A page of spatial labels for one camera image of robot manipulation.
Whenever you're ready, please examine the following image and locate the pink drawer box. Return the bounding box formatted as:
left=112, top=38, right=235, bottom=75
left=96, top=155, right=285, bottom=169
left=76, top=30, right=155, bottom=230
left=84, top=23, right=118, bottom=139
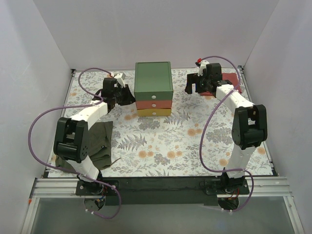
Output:
left=136, top=100, right=172, bottom=110

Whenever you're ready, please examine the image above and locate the yellow bottom drawer box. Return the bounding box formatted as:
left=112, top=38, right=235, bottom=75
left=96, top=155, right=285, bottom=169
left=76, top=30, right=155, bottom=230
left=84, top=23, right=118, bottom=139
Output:
left=137, top=109, right=172, bottom=117

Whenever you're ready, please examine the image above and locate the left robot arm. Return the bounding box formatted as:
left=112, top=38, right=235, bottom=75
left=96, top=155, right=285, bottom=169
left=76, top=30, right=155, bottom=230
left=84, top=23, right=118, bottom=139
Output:
left=53, top=73, right=135, bottom=195

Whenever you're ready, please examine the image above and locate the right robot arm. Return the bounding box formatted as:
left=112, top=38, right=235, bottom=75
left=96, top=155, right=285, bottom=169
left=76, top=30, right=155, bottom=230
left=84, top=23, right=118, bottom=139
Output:
left=185, top=60, right=268, bottom=194

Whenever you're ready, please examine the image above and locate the red folded cloth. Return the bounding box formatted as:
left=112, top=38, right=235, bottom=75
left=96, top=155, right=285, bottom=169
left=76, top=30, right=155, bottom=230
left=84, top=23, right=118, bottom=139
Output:
left=199, top=73, right=238, bottom=97

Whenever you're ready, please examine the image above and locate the olive green folded cloth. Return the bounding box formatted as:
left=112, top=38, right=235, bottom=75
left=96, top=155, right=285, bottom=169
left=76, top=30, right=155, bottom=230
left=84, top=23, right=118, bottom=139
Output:
left=53, top=117, right=113, bottom=174

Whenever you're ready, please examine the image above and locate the floral patterned table mat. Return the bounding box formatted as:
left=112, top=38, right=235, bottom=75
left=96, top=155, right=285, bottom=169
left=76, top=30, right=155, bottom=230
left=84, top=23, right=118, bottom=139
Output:
left=48, top=68, right=273, bottom=178

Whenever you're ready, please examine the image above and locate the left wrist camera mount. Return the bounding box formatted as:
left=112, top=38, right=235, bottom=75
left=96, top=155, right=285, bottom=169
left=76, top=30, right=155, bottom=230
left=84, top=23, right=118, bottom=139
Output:
left=111, top=72, right=126, bottom=88

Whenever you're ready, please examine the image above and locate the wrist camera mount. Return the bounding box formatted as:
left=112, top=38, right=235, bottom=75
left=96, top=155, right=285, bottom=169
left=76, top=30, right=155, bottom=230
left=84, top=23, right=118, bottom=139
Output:
left=195, top=58, right=209, bottom=76
left=111, top=72, right=126, bottom=88

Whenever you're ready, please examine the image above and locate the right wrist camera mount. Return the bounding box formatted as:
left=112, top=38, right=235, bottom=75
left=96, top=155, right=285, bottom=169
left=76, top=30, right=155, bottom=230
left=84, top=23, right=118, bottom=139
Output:
left=195, top=58, right=209, bottom=76

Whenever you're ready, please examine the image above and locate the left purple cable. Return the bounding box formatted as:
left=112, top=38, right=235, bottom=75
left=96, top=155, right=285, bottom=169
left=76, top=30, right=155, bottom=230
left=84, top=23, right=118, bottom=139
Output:
left=28, top=68, right=122, bottom=219

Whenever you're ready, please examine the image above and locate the purple cable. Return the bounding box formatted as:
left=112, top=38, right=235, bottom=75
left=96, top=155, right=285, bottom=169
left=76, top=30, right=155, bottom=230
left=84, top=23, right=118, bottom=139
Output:
left=28, top=68, right=122, bottom=219
left=199, top=56, right=254, bottom=215

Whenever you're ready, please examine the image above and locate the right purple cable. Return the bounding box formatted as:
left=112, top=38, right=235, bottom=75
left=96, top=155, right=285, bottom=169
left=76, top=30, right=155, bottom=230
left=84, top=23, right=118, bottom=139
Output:
left=199, top=56, right=254, bottom=215

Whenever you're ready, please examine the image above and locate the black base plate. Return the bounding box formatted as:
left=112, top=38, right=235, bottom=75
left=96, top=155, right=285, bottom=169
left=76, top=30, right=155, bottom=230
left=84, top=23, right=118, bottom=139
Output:
left=75, top=177, right=252, bottom=207

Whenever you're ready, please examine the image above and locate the aluminium frame rail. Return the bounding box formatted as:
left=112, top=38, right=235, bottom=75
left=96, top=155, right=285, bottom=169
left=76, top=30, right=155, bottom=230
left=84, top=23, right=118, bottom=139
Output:
left=22, top=176, right=305, bottom=234

